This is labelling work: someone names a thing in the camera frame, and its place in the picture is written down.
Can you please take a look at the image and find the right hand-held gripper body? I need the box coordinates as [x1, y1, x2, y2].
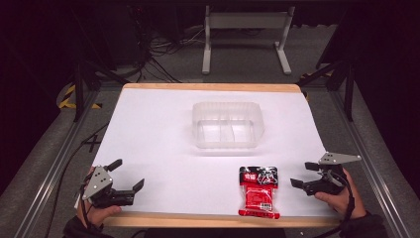
[303, 152, 363, 196]

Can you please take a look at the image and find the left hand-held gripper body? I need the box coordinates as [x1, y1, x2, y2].
[81, 165, 136, 209]

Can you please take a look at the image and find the red snack packet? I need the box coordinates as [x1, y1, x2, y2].
[238, 165, 281, 220]

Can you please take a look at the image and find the clear plastic container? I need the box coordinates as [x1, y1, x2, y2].
[191, 101, 266, 150]

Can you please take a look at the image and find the person's right hand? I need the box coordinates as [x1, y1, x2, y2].
[313, 168, 368, 220]

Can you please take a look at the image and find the person's left hand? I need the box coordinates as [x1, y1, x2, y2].
[76, 166, 123, 229]

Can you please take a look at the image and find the black tape cross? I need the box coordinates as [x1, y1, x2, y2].
[82, 134, 102, 154]

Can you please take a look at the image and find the white paper sheet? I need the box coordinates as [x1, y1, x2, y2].
[91, 87, 338, 218]

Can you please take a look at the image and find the yellow black hazard tape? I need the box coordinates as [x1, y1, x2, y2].
[57, 83, 102, 110]

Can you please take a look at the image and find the black metal stand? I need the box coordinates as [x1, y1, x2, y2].
[296, 59, 357, 122]
[72, 59, 131, 123]

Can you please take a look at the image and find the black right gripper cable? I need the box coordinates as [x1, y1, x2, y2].
[311, 168, 357, 238]

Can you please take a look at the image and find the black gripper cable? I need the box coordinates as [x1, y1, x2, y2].
[311, 168, 357, 238]
[44, 122, 111, 238]

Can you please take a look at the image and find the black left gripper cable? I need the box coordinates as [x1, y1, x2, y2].
[44, 122, 111, 238]

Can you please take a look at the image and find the aluminium floor rail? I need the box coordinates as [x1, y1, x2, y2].
[13, 88, 102, 238]
[329, 88, 414, 238]

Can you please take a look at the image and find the bundle of floor cables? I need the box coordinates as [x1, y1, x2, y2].
[130, 6, 206, 84]

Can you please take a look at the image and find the white metal table frame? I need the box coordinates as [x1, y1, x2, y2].
[201, 4, 296, 75]

